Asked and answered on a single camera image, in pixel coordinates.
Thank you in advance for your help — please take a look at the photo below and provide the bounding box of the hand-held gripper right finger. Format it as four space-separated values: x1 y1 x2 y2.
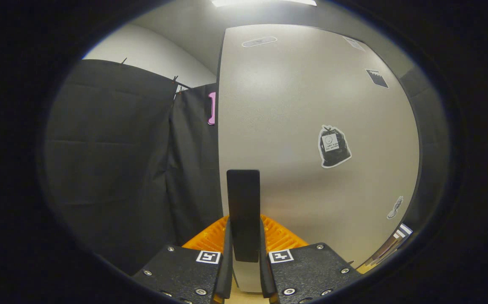
259 214 363 304

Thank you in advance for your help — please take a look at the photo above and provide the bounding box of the large ceiling light panel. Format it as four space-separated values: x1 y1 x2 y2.
211 0 317 8

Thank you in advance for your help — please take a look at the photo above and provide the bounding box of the beige cabinet door black handle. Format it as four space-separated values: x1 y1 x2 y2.
218 24 420 294

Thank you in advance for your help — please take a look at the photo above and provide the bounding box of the black backdrop cloth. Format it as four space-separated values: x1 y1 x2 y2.
43 59 224 275

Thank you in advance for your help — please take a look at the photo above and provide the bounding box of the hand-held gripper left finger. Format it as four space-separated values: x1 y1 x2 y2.
132 215 234 304

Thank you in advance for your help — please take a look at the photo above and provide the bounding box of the pink-brown book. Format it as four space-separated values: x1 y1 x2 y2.
368 239 401 269

